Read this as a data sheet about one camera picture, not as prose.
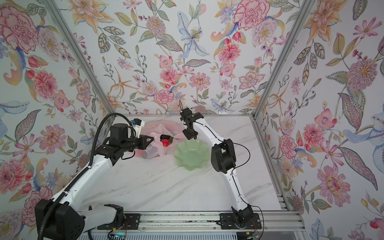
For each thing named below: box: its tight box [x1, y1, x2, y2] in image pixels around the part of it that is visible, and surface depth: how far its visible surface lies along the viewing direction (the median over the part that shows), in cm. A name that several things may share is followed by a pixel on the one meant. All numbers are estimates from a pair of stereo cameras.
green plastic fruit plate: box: [173, 139, 211, 171], surface depth 99 cm
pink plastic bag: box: [134, 120, 186, 159], surface depth 88 cm
